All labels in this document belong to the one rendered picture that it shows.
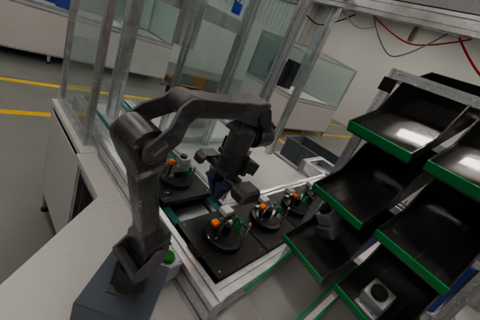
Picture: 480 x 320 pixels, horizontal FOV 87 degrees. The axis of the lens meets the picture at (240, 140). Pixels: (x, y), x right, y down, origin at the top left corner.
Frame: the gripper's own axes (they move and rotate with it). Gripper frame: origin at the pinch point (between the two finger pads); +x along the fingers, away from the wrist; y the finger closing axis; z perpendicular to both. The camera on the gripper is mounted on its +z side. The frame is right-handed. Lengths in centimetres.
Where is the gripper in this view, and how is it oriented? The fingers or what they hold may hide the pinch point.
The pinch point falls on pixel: (218, 190)
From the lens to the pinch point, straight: 62.4
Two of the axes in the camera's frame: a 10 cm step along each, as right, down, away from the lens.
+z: 6.7, -0.1, 7.4
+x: -3.7, 8.6, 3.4
